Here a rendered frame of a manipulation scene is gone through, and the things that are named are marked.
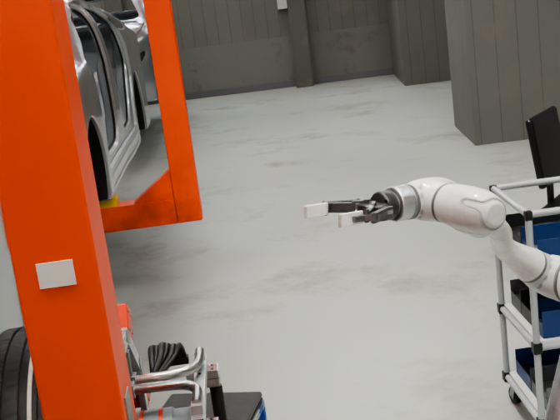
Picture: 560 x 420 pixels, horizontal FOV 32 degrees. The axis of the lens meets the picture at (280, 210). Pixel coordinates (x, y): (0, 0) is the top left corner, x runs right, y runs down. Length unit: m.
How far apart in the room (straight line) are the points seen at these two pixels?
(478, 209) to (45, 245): 1.01
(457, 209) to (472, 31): 7.82
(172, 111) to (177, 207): 0.61
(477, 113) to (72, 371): 8.51
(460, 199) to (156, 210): 4.01
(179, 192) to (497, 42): 4.90
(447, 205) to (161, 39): 3.87
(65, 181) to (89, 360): 0.36
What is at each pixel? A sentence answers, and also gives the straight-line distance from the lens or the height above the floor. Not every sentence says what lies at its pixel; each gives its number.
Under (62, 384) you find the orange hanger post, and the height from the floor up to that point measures 1.24.
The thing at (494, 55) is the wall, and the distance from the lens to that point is 10.16.
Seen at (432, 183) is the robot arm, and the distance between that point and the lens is 2.42.
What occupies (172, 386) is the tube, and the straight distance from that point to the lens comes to 2.48.
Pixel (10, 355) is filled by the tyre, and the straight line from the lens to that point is 2.44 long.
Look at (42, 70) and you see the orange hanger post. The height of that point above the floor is 1.85.
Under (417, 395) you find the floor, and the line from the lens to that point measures 4.61.
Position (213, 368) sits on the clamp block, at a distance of 2.68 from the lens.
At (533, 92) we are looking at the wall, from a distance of 10.29.
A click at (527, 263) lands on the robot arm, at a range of 2.75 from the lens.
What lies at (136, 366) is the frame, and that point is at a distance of 2.74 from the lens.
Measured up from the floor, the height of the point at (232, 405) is 0.34.
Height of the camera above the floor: 1.97
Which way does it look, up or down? 14 degrees down
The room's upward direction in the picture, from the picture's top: 7 degrees counter-clockwise
